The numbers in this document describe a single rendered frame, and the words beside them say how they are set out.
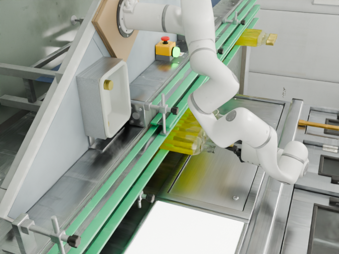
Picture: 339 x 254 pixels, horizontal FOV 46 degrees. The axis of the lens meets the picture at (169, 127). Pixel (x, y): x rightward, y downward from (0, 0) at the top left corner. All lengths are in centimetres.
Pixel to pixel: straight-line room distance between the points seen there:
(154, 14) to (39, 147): 58
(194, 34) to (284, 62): 653
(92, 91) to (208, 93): 37
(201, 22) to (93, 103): 42
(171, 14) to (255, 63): 648
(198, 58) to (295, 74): 664
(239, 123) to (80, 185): 51
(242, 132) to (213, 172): 44
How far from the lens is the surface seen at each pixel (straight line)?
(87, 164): 135
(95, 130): 136
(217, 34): 221
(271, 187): 155
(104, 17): 137
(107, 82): 135
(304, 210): 154
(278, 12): 746
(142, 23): 143
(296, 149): 134
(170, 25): 139
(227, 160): 165
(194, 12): 124
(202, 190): 150
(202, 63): 118
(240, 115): 116
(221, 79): 115
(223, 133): 118
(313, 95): 794
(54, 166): 129
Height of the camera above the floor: 146
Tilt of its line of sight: 19 degrees down
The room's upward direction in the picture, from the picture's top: 101 degrees clockwise
